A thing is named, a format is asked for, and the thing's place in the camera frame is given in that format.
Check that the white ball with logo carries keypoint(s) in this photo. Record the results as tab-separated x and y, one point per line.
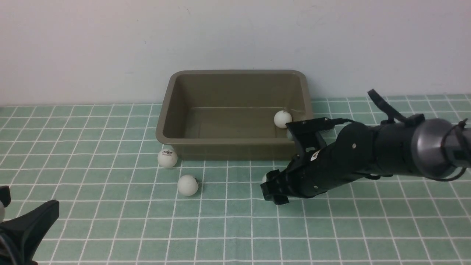
167	158

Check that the brown plastic bin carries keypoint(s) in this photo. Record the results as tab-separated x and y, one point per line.
229	114

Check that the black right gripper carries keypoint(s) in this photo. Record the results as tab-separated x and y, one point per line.
319	173

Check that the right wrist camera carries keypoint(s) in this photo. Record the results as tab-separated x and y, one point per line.
306	134

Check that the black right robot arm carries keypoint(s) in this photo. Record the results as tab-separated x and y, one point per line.
431	148

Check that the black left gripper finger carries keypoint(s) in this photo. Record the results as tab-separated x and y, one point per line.
20	237

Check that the green checkered tablecloth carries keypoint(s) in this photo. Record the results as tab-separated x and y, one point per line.
119	207

